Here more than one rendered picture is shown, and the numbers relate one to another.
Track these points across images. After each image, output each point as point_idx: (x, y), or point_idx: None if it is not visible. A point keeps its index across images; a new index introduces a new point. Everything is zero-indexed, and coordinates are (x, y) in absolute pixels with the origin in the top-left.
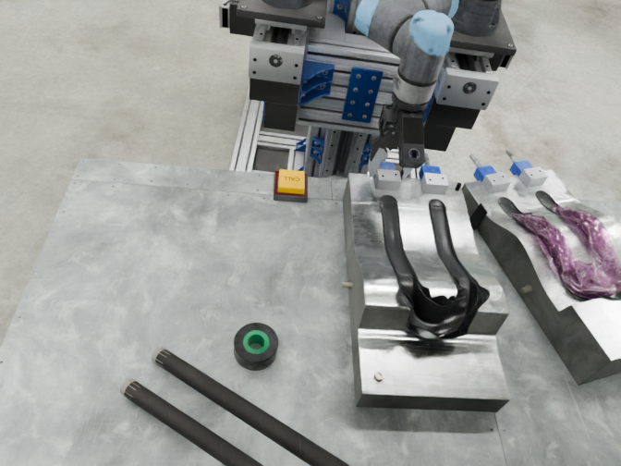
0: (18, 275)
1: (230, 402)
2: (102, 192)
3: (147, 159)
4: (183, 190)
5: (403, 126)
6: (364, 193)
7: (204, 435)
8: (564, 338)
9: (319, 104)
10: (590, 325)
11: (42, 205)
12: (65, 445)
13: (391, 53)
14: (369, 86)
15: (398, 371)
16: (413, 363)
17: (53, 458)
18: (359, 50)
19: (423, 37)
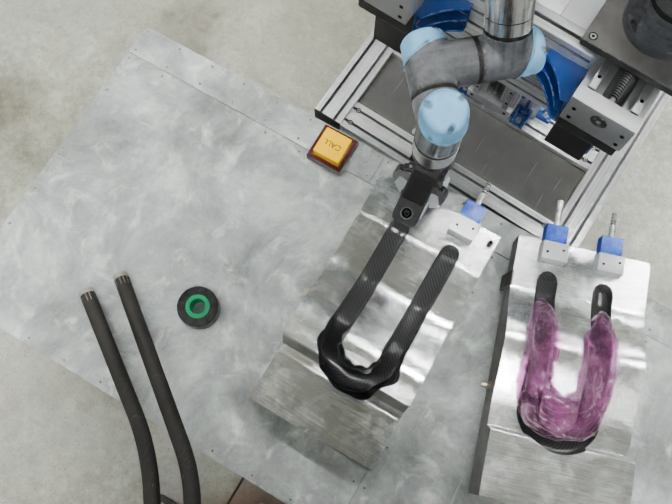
0: (118, 53)
1: (142, 350)
2: (148, 80)
3: None
4: (224, 108)
5: (410, 178)
6: (380, 206)
7: (113, 364)
8: (479, 449)
9: (453, 33)
10: (490, 456)
11: None
12: (29, 313)
13: (548, 18)
14: None
15: (292, 396)
16: (309, 396)
17: (18, 319)
18: None
19: (423, 125)
